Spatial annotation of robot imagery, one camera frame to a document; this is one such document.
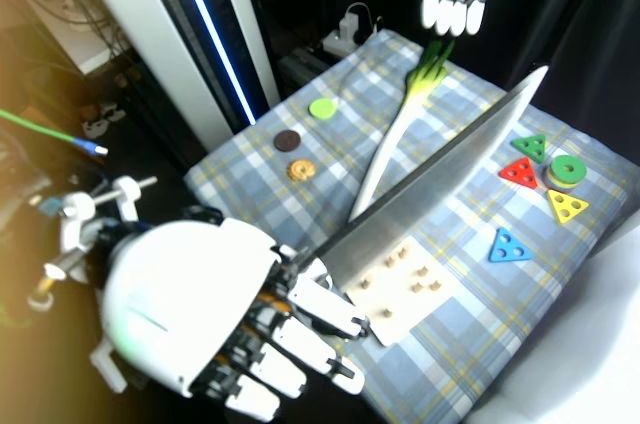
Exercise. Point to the large steel kitchen knife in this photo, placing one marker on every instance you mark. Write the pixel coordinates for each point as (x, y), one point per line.
(425, 184)

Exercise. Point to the white green leek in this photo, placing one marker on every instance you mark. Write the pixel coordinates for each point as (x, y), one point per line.
(395, 134)

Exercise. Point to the wooden peg board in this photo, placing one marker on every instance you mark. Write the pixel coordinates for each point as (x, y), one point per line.
(400, 306)

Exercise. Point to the white plug adapter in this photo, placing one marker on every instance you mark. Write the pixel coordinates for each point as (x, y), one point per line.
(349, 26)

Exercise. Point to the black curtain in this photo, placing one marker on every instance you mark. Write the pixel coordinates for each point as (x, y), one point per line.
(575, 9)

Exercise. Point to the white power strip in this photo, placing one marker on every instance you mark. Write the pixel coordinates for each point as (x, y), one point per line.
(335, 44)

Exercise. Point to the swirled butter cookie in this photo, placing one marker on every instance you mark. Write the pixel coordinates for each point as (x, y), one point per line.
(301, 170)

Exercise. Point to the grey aluminium profile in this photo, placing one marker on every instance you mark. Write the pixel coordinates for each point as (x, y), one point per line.
(300, 66)

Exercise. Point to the green wooden triangle block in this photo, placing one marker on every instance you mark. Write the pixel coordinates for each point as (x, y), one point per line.
(530, 146)

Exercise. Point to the green sandwich cookie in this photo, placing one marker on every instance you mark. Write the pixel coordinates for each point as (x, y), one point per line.
(322, 109)

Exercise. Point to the chocolate sandwich cookie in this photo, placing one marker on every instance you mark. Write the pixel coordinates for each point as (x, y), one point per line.
(287, 140)

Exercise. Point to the red wooden triangle block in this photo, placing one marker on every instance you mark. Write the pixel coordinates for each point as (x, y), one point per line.
(517, 175)

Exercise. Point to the yellow wooden triangle block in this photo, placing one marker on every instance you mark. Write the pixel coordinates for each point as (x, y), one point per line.
(565, 209)

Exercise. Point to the white column with blue stripe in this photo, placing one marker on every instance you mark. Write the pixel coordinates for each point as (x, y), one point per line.
(150, 34)

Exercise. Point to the blue wooden triangle block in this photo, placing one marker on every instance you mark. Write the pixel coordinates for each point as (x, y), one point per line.
(507, 250)

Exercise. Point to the blue plaid tablecloth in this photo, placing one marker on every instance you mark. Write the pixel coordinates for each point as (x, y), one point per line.
(450, 369)

